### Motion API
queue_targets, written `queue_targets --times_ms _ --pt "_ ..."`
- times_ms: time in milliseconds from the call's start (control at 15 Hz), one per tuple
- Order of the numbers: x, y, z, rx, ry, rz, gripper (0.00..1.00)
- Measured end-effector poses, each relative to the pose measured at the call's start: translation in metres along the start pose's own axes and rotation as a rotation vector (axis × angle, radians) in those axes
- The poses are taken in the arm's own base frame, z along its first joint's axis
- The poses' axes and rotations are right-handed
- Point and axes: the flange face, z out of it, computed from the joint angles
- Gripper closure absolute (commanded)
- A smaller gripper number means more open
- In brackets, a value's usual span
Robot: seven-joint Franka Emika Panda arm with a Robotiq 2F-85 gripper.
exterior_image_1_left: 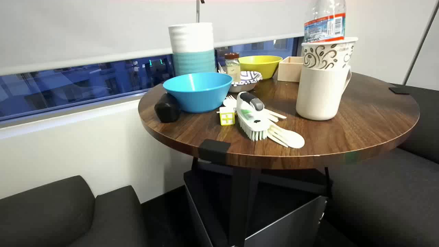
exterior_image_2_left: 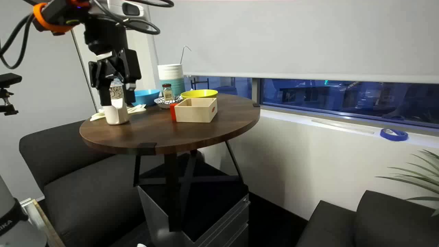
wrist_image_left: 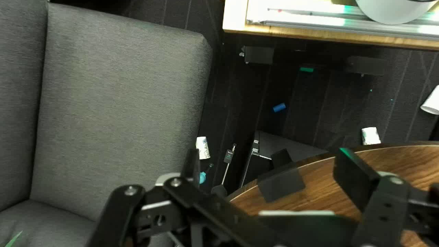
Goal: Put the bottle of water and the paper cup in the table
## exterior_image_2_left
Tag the blue tape roll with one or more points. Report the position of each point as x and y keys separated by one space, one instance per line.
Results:
x=395 y=135

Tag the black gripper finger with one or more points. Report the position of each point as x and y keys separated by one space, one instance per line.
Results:
x=130 y=94
x=105 y=95

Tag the yellow plastic bowl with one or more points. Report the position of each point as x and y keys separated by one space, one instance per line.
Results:
x=200 y=94

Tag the blue plastic bowl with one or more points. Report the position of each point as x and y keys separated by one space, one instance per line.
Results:
x=146 y=96

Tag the round dark wooden table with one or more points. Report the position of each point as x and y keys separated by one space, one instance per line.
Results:
x=156 y=132

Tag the grey metal bin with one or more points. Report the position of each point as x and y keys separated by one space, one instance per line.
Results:
x=216 y=213

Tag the clear plastic water bottle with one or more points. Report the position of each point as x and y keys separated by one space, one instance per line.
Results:
x=117 y=95

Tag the light wooden box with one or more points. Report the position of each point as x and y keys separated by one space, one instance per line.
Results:
x=196 y=110

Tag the black camera on stand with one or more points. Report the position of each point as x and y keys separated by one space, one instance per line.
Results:
x=6 y=81

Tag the dark grey sofa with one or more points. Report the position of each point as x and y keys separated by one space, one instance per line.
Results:
x=90 y=197

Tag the dark grey armchair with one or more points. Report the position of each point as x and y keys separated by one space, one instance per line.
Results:
x=379 y=221

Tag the patterned small dish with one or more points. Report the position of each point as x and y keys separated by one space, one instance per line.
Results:
x=164 y=103

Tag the white roller blind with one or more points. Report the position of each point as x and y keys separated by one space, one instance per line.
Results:
x=360 y=40

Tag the white and teal canister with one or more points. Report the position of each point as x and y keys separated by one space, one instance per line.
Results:
x=172 y=74

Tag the green plant leaves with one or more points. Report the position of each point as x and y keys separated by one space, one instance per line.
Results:
x=425 y=175

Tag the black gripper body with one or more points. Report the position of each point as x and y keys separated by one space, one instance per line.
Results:
x=104 y=36

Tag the small glass spice jar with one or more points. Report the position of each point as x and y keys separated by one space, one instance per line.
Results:
x=167 y=91

